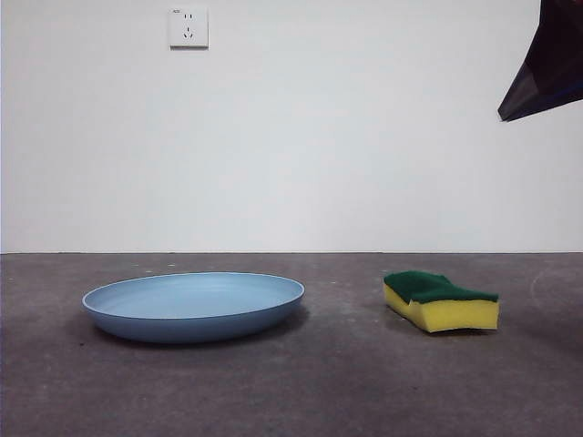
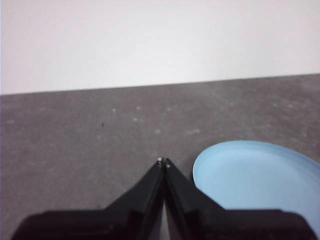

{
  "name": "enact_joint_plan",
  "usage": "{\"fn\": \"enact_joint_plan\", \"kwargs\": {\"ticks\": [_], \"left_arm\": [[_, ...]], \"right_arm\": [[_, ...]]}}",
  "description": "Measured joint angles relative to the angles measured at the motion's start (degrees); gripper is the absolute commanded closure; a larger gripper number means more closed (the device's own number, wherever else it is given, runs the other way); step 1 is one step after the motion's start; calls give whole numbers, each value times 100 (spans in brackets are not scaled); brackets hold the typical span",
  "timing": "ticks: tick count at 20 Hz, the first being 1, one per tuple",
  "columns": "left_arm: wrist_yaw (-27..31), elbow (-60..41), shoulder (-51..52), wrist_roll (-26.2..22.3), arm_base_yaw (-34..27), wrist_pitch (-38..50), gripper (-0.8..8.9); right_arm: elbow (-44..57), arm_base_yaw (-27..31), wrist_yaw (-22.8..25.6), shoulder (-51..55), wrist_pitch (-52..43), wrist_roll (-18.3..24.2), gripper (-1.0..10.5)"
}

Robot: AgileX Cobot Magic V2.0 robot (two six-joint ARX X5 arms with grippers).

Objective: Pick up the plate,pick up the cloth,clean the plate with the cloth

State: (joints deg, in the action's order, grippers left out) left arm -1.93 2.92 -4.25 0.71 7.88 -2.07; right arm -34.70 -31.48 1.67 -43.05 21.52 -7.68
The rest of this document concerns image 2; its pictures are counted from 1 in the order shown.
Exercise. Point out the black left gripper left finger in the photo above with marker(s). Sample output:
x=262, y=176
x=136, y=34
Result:
x=100, y=225

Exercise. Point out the blue round plate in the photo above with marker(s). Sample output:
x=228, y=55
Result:
x=250, y=177

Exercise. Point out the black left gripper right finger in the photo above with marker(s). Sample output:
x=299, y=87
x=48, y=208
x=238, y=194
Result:
x=225, y=225

